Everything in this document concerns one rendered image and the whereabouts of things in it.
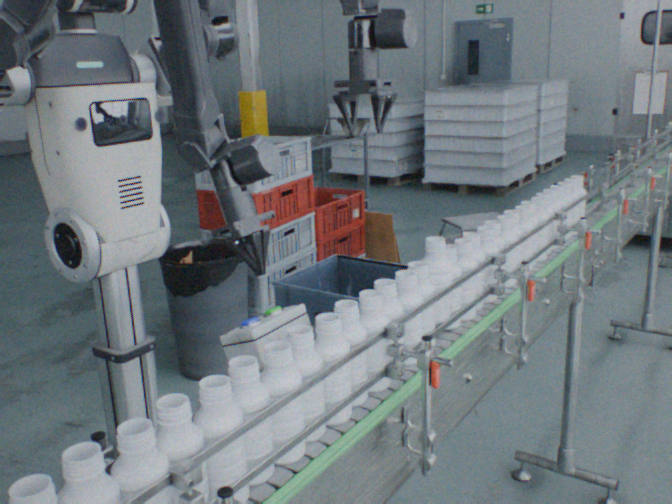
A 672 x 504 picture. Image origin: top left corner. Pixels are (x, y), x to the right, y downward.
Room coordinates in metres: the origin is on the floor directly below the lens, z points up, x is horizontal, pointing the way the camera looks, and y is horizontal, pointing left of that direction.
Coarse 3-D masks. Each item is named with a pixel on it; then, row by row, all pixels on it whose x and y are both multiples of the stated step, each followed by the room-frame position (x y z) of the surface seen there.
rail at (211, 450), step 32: (640, 160) 2.62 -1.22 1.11; (544, 224) 1.64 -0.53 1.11; (576, 224) 1.89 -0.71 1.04; (448, 288) 1.17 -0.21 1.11; (448, 320) 1.18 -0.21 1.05; (352, 352) 0.90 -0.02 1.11; (192, 416) 0.74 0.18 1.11; (256, 416) 0.73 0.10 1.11; (288, 448) 0.77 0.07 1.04; (160, 480) 0.60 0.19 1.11
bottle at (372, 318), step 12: (360, 300) 1.01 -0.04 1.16; (372, 300) 0.99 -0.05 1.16; (360, 312) 1.00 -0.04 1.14; (372, 312) 0.99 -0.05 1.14; (372, 324) 0.98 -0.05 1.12; (384, 324) 0.99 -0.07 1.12; (372, 336) 0.98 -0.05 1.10; (372, 348) 0.98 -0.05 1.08; (384, 348) 0.99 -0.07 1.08; (372, 360) 0.98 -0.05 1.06; (384, 360) 0.99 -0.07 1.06; (372, 372) 0.98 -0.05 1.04; (384, 384) 0.99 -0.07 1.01
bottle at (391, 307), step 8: (376, 280) 1.07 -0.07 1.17; (384, 280) 1.08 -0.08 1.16; (392, 280) 1.07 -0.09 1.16; (376, 288) 1.05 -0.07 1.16; (384, 288) 1.05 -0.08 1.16; (392, 288) 1.05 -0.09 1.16; (384, 296) 1.05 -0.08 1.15; (392, 296) 1.05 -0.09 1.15; (384, 304) 1.04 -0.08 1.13; (392, 304) 1.05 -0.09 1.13; (400, 304) 1.06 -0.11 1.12; (384, 312) 1.04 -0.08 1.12; (392, 312) 1.04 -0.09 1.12; (400, 312) 1.04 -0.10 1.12; (392, 320) 1.04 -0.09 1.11
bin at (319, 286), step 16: (336, 256) 1.98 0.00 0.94; (352, 256) 1.95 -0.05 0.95; (304, 272) 1.85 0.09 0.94; (320, 272) 1.91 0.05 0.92; (336, 272) 1.98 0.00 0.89; (352, 272) 1.95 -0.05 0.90; (368, 272) 1.92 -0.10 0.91; (384, 272) 1.89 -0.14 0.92; (288, 288) 1.70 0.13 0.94; (304, 288) 1.67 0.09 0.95; (320, 288) 1.91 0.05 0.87; (336, 288) 1.98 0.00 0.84; (352, 288) 1.95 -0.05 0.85; (368, 288) 1.92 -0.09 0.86; (288, 304) 1.71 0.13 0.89; (304, 304) 1.68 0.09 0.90; (320, 304) 1.65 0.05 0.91
